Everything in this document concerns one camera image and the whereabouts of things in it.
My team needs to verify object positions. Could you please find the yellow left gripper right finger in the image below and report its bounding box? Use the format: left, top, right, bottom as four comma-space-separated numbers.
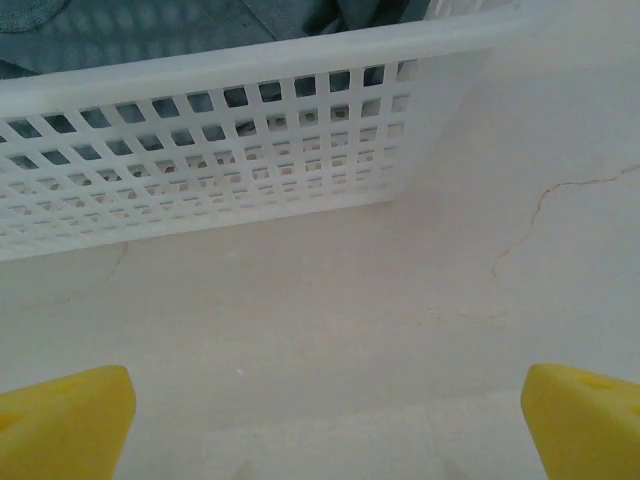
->
521, 363, 640, 480

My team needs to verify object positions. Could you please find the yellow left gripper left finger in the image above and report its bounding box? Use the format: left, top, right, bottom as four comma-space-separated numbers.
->
0, 364, 137, 480

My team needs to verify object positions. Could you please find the grey t-shirt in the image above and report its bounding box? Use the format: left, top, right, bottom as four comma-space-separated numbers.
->
0, 0, 437, 151

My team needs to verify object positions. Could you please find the white perforated plastic basket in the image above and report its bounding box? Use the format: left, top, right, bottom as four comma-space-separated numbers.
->
0, 0, 551, 265

